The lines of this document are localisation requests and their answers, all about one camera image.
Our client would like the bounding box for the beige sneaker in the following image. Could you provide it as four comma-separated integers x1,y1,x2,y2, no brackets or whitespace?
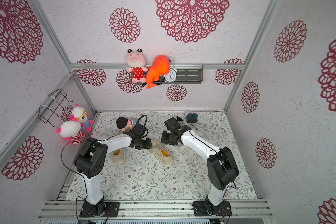
148,139,174,167
112,148,126,165

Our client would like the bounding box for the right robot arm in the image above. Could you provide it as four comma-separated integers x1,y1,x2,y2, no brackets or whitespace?
161,118,239,213

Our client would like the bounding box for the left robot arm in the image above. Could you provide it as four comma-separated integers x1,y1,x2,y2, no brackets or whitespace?
74,124,152,218

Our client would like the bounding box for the orange insole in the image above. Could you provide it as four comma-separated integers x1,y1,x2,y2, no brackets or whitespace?
161,149,170,157

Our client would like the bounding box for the black-haired small doll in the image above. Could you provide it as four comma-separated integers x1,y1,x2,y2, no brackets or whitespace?
116,117,138,132

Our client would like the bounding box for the grey white plush dog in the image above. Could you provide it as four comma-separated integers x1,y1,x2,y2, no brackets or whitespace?
176,116,191,150

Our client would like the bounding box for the teal toy car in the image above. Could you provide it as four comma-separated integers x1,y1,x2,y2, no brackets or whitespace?
186,113,198,124

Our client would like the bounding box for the floral table mat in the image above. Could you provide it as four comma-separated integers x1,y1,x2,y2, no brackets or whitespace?
64,111,258,201

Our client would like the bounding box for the white alarm clock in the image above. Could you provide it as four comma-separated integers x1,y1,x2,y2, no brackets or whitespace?
164,67,177,82

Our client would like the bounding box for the white plush with glasses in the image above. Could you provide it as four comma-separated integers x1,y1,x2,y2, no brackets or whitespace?
70,104,94,132

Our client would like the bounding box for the white pink striped plush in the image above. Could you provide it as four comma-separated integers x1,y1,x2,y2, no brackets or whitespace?
56,120,85,145

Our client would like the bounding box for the orange plush fish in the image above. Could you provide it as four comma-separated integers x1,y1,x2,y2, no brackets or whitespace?
146,55,170,89

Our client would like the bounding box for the pink frog plush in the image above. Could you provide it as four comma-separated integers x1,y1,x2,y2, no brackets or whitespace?
126,49,148,84

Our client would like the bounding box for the grey wall shelf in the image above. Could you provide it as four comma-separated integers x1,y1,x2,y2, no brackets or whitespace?
153,65,203,85

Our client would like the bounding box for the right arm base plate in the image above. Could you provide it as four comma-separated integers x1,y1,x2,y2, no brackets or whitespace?
193,200,232,217

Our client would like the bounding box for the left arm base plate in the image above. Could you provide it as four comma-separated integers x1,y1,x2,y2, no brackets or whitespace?
79,202,120,217

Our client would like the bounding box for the black wire basket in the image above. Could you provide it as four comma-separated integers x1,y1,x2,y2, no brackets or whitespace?
37,88,74,128

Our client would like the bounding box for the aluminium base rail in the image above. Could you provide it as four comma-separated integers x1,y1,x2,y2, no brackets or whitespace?
38,199,273,221

